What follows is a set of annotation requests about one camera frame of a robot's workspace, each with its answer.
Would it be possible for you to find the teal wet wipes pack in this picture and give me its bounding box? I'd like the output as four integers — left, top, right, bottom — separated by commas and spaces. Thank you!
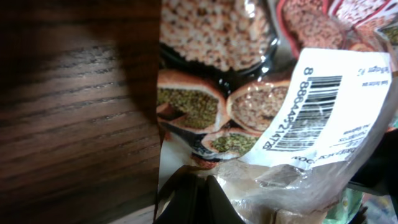
322, 188, 364, 224

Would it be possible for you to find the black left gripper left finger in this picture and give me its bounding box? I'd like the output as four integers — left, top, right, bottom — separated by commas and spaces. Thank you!
154, 174, 205, 224

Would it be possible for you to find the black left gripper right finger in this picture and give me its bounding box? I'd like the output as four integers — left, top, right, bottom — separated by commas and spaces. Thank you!
205, 175, 245, 224

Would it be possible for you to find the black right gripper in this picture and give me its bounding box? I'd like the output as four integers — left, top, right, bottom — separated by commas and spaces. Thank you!
348, 129, 397, 215

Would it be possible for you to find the clear beige snack bag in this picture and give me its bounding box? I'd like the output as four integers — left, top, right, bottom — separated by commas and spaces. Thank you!
155, 0, 397, 223

